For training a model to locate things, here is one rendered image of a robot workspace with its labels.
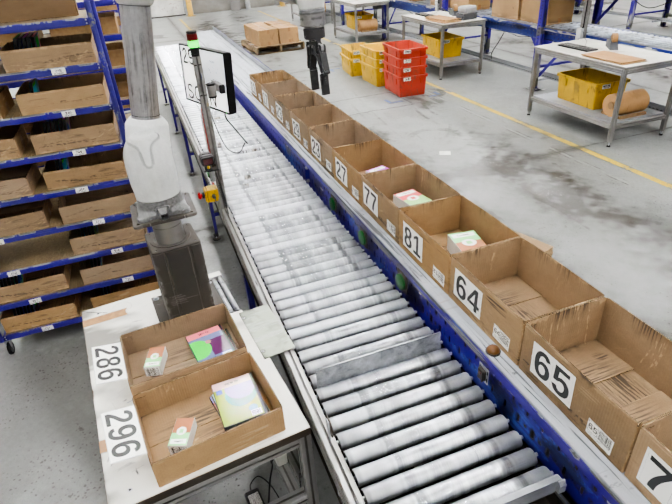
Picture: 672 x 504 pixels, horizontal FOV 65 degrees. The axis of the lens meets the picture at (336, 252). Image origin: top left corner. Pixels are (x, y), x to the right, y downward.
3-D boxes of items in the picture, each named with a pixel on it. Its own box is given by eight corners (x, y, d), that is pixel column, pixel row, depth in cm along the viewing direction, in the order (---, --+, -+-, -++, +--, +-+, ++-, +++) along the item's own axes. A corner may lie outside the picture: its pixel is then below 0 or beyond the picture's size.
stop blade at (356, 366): (317, 389, 175) (315, 369, 170) (438, 350, 187) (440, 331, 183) (318, 390, 174) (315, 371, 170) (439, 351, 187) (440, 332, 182)
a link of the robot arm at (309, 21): (303, 11, 175) (305, 30, 177) (328, 7, 177) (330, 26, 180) (294, 9, 182) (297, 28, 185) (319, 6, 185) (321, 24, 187)
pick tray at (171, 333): (126, 356, 190) (118, 335, 185) (228, 322, 203) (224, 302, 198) (136, 410, 168) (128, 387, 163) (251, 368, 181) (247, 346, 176)
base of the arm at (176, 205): (138, 228, 177) (134, 213, 174) (134, 205, 195) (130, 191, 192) (193, 215, 182) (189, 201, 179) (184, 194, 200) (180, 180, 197)
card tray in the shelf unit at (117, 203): (63, 224, 286) (57, 208, 281) (65, 202, 311) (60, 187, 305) (139, 208, 298) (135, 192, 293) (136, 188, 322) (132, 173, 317)
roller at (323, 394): (310, 398, 174) (309, 387, 172) (447, 354, 188) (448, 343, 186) (315, 409, 170) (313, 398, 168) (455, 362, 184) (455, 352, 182)
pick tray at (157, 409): (139, 418, 165) (130, 395, 160) (253, 372, 179) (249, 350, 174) (158, 489, 143) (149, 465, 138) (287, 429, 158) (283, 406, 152)
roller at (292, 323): (279, 329, 206) (277, 319, 203) (398, 295, 220) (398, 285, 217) (282, 336, 202) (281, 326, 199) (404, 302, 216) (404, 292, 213)
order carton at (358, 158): (333, 178, 284) (331, 148, 275) (382, 168, 292) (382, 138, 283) (361, 207, 252) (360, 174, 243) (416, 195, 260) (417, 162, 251)
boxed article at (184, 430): (197, 427, 160) (194, 417, 157) (189, 455, 151) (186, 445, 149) (179, 428, 160) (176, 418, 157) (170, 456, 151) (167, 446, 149)
